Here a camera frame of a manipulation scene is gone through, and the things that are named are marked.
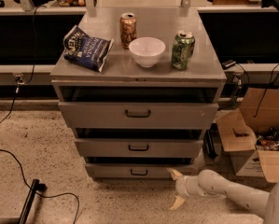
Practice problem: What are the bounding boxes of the orange soda can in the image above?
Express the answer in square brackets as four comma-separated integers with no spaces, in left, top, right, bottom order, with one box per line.
[119,12,137,49]

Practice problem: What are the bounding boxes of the grey drawer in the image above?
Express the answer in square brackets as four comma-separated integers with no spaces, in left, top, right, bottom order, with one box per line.
[85,163,196,179]
[75,138,202,158]
[59,102,217,130]

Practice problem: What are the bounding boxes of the white bowl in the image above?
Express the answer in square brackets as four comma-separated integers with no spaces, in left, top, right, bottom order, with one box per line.
[129,37,166,68]

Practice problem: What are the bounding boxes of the black metal floor bar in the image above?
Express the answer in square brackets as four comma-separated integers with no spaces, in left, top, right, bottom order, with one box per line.
[0,178,41,224]

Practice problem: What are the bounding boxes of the grey metal drawer cabinet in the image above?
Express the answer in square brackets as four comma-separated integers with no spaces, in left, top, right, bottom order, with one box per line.
[51,7,226,167]

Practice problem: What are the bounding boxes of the grey middle drawer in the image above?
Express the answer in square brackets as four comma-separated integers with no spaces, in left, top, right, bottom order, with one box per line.
[75,138,202,158]

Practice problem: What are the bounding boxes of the grey top drawer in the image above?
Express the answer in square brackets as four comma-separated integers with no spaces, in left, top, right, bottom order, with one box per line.
[59,102,217,130]

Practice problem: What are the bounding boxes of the small black device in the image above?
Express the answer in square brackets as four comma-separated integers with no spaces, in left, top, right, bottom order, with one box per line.
[221,60,236,69]

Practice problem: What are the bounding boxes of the open cardboard box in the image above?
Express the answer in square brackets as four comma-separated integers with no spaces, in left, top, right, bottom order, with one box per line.
[216,88,279,183]

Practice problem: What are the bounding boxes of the grey bottom drawer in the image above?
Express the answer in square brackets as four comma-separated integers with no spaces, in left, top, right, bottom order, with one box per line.
[85,163,196,179]

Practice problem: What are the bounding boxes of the snack packets in box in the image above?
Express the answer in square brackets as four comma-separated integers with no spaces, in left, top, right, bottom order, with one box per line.
[256,127,279,151]

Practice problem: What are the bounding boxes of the blue chip bag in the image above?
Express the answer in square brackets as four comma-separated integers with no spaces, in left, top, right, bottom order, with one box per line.
[63,25,114,73]

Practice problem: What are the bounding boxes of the black floor cable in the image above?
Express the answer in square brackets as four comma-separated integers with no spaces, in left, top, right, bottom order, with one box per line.
[0,147,81,224]

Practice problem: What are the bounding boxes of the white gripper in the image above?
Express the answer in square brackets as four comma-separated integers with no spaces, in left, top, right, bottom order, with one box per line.
[167,168,201,210]

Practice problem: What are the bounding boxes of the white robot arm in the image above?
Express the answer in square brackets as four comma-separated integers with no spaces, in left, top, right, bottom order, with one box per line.
[168,168,279,224]

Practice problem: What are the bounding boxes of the green soda can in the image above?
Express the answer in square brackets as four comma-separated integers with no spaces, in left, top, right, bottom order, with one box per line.
[171,32,195,70]

